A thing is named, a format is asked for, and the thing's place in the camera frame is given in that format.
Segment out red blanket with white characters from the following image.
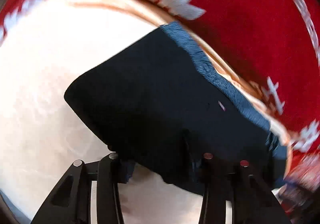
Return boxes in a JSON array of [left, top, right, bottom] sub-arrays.
[[0, 0, 320, 192]]

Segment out dark navy pants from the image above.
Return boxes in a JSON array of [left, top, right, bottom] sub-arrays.
[[64, 22, 287, 194]]

